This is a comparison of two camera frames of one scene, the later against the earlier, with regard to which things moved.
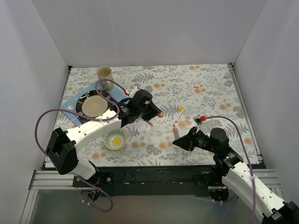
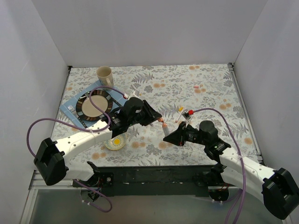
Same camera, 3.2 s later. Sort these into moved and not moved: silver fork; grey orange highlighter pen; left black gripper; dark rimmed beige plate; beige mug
Moved: grey orange highlighter pen; left black gripper
Not moved: silver fork; beige mug; dark rimmed beige plate
